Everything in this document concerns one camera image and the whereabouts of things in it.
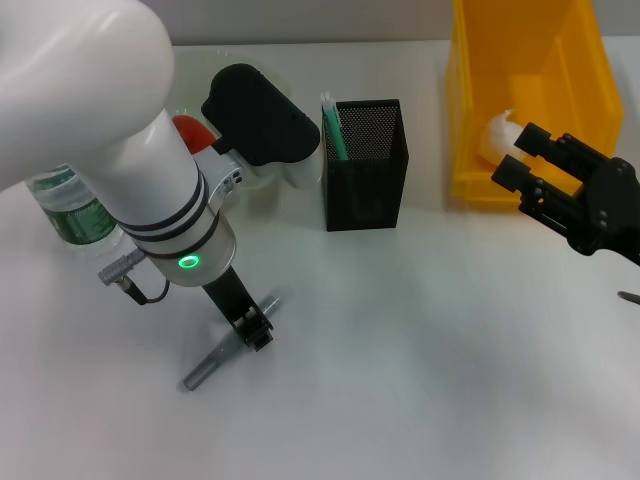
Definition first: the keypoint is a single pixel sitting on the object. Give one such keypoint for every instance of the green pen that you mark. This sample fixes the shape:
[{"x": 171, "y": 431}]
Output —
[{"x": 336, "y": 130}]

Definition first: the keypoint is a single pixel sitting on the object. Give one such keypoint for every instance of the clear green-label water bottle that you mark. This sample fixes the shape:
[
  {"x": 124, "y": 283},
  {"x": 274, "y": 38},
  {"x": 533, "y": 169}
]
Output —
[{"x": 75, "y": 210}]

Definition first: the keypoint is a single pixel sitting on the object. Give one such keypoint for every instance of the grey transparent pen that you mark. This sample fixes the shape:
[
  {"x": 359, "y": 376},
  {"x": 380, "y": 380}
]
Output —
[{"x": 215, "y": 362}]

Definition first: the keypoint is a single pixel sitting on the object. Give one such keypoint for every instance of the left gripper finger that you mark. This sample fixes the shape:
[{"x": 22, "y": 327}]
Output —
[
  {"x": 255, "y": 337},
  {"x": 262, "y": 317}
]

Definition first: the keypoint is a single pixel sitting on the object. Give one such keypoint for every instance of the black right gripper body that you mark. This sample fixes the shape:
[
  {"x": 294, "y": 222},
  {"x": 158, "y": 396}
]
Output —
[{"x": 615, "y": 210}]

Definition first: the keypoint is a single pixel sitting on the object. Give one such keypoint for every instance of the black mesh pen holder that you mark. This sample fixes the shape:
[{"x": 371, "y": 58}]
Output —
[{"x": 370, "y": 190}]

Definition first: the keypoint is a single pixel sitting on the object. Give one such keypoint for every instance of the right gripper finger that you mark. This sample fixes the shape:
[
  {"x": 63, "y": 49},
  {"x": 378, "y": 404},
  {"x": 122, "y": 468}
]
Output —
[
  {"x": 537, "y": 137},
  {"x": 510, "y": 172}
]

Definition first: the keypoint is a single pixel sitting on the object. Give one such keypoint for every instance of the yellow plastic bin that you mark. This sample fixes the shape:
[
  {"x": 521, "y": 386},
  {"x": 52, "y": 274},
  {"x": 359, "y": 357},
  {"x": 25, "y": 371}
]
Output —
[{"x": 560, "y": 75}]

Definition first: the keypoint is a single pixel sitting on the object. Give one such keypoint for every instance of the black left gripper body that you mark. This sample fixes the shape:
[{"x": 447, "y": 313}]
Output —
[{"x": 230, "y": 297}]

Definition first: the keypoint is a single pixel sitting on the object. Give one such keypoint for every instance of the white paper ball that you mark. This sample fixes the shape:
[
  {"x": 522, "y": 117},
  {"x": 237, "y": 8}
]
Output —
[{"x": 500, "y": 140}]

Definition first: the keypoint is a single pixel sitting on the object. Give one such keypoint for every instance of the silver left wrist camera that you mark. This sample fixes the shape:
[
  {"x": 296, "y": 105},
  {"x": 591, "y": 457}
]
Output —
[{"x": 265, "y": 125}]

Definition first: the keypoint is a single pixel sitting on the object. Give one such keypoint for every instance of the pale green glass fruit plate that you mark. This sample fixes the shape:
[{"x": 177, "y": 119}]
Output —
[{"x": 270, "y": 80}]

